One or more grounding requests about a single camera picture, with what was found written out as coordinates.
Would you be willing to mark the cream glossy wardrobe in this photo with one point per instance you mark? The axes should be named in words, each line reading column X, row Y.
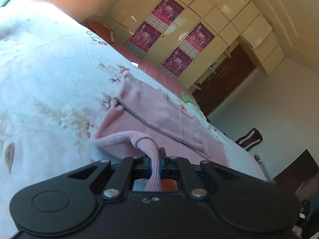
column 231, row 21

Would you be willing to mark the upper right purple poster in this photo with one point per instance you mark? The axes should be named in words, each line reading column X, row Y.
column 200, row 37

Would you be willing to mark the orange striped pillow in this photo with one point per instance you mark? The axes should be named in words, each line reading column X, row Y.
column 102, row 30

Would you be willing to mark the dark glossy cabinet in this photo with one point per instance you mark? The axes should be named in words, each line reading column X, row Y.
column 300, row 177

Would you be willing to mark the upper left purple poster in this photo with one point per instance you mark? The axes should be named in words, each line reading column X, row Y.
column 167, row 10

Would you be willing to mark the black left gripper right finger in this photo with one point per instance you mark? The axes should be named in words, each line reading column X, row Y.
column 182, row 171

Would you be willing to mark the lower left purple poster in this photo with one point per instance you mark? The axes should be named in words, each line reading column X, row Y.
column 144, row 37

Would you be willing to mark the green folded cloth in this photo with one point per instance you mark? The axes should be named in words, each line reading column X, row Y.
column 187, row 99

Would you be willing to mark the dark brown wooden door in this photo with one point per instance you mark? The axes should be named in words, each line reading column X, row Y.
column 227, row 77

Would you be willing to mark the dark wooden chair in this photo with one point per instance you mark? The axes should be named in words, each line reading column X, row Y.
column 250, row 140

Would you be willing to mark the lower right purple poster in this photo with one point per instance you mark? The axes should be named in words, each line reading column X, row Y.
column 176, row 63

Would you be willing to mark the white floral quilt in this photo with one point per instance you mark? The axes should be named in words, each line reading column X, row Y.
column 58, row 79

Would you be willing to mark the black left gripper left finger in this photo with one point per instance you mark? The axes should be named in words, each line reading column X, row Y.
column 124, row 175

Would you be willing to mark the purple poster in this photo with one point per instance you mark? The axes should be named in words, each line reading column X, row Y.
column 176, row 63
column 200, row 37
column 167, row 10
column 144, row 37

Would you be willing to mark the pink knit sweater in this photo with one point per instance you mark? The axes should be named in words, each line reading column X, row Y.
column 142, row 119

